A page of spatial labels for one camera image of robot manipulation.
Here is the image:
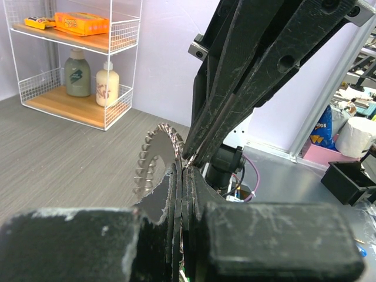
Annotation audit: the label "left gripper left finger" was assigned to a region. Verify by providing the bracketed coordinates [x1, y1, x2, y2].
[1, 165, 179, 281]

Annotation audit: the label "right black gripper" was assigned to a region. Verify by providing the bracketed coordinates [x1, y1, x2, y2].
[181, 0, 376, 168]

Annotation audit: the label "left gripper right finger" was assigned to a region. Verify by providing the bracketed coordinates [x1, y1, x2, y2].
[182, 167, 364, 281]

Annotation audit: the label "metal disc with keyrings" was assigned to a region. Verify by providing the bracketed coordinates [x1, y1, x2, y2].
[133, 123, 184, 206]

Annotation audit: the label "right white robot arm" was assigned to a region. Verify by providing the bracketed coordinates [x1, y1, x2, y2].
[182, 1, 375, 192]

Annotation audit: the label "blue chips bag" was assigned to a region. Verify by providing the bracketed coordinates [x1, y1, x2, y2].
[310, 105, 335, 150]

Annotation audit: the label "pink storage box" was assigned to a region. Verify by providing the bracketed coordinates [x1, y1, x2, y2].
[301, 139, 358, 167]

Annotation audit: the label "white paper roll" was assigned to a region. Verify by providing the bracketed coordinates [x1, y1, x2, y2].
[335, 117, 375, 159]

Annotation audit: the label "black plastic box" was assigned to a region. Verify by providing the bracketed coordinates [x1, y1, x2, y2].
[321, 161, 375, 206]

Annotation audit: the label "cream bottle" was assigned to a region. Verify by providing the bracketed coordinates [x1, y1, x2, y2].
[96, 61, 120, 107]

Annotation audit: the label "green soap bottle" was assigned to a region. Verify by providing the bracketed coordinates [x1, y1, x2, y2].
[64, 48, 91, 98]

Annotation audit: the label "orange snack pack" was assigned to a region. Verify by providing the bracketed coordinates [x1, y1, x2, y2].
[55, 12, 110, 37]

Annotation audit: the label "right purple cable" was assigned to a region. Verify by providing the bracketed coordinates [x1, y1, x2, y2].
[234, 154, 261, 203]

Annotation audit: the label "white wire shelf rack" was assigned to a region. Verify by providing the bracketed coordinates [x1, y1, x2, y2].
[1, 1, 143, 130]

